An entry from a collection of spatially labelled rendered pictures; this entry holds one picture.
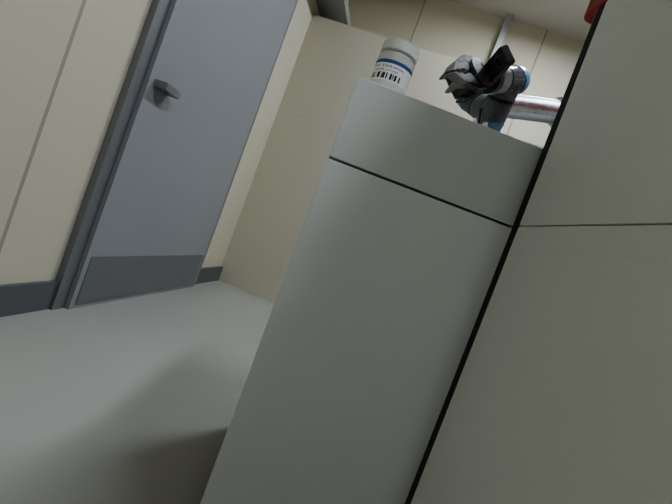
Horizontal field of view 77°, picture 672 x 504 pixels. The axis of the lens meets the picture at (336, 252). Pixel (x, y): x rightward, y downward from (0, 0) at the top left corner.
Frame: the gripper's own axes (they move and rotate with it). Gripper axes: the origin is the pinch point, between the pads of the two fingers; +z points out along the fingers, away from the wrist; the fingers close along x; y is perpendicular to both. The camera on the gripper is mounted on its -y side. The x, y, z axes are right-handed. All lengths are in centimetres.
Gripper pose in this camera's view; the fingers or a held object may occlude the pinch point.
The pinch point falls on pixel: (451, 71)
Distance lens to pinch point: 107.2
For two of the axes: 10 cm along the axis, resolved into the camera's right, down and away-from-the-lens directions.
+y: -5.5, 3.1, 7.8
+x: -3.7, -9.2, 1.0
